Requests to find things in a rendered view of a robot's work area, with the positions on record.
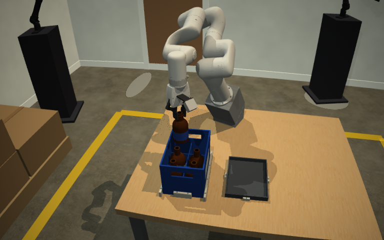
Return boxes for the blue crate with cross dividers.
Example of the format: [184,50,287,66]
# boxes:
[159,128,211,198]

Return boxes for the brown glass bottle with blue label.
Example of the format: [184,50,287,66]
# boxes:
[172,111,189,144]

